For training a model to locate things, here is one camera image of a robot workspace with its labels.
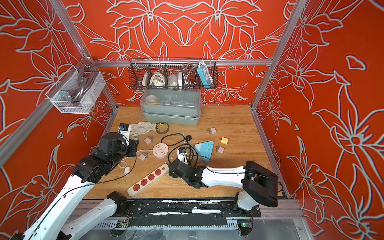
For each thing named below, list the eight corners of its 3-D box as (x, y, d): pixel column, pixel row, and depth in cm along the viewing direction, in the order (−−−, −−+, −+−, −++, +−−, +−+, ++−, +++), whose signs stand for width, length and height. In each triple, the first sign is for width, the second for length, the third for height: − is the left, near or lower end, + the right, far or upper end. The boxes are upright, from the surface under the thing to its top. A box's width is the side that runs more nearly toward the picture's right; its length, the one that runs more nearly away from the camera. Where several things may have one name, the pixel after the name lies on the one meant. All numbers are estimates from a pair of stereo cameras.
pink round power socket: (152, 158, 93) (151, 156, 90) (154, 145, 99) (154, 143, 97) (167, 158, 93) (166, 156, 90) (168, 145, 99) (168, 143, 97)
